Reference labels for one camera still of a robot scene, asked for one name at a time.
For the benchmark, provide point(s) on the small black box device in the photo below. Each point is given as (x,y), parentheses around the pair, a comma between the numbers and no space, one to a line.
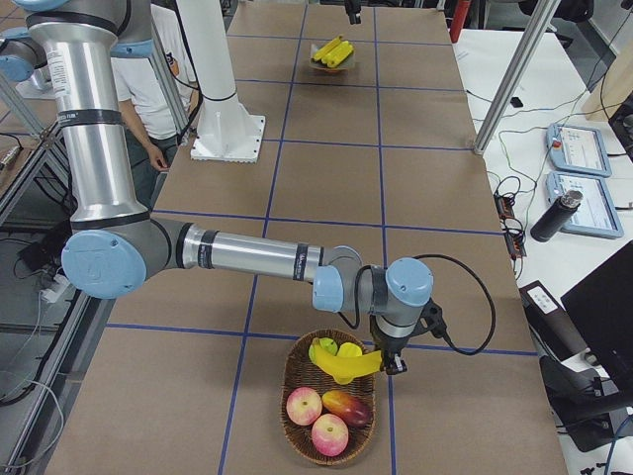
(516,102)

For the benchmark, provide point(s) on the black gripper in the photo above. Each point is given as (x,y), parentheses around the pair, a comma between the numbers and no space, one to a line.
(389,347)
(352,8)

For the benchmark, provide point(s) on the red cylinder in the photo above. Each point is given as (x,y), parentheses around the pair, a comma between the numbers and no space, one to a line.
(460,14)

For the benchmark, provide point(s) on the yellow star fruit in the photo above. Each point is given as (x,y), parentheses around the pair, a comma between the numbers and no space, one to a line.
(347,352)

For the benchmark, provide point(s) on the dark red apple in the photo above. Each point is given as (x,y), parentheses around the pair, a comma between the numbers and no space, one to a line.
(349,408)

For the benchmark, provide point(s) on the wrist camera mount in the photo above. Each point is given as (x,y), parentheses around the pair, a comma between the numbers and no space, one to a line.
(431,320)

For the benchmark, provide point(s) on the near blue teach pendant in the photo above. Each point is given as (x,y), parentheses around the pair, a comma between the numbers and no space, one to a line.
(596,215)

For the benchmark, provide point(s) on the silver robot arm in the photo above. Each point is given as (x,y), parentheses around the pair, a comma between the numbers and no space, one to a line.
(116,245)

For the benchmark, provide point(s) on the woven wicker fruit basket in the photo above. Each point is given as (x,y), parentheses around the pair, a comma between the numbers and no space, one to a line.
(301,372)

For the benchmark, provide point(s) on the person in white shirt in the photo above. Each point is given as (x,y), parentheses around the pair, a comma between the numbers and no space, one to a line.
(150,131)

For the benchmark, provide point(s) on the far blue teach pendant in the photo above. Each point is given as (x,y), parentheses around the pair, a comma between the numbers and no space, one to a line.
(577,149)

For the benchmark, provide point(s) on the grey square plate orange rim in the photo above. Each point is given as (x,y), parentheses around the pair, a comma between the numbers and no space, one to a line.
(342,58)

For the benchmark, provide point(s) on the black water bottle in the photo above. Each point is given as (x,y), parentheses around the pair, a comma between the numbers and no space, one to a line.
(557,215)

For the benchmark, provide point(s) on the black monitor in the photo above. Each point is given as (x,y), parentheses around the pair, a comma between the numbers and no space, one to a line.
(600,307)

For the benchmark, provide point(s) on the pink apple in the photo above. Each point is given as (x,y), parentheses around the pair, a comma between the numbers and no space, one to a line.
(330,435)
(304,406)

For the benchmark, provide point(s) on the blue teach pendant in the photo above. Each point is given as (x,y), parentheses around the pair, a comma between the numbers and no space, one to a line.
(577,149)
(596,215)

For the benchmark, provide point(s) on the pink apple left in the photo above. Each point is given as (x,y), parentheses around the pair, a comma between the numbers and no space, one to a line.
(304,406)

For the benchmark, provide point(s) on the aluminium frame post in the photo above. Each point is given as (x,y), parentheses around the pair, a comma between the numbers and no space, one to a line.
(542,15)

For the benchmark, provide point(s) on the pink apple front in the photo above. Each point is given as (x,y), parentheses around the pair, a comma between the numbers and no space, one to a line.
(330,435)

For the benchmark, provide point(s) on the white camera mast base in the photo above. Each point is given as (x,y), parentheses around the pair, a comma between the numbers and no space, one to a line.
(225,129)

